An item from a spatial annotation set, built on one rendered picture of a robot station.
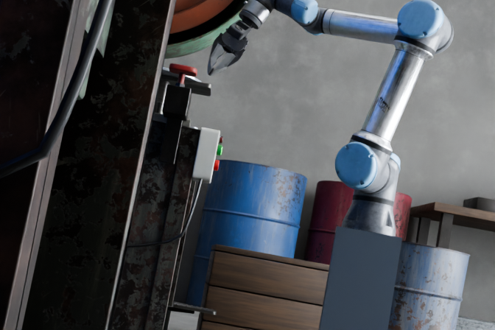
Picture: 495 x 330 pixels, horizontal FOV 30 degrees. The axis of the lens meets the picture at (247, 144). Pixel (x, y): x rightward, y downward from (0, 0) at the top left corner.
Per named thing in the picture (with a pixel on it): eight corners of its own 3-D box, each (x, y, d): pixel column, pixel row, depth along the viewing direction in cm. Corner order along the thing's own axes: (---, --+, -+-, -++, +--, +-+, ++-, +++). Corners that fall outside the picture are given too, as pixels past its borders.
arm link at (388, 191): (400, 204, 263) (407, 158, 265) (385, 197, 251) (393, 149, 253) (360, 199, 268) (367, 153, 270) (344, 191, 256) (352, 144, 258)
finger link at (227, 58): (216, 84, 272) (235, 59, 273) (218, 80, 266) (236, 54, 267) (208, 77, 272) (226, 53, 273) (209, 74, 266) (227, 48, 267)
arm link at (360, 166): (380, 201, 253) (460, 18, 253) (363, 193, 240) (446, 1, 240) (342, 185, 259) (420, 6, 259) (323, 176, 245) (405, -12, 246)
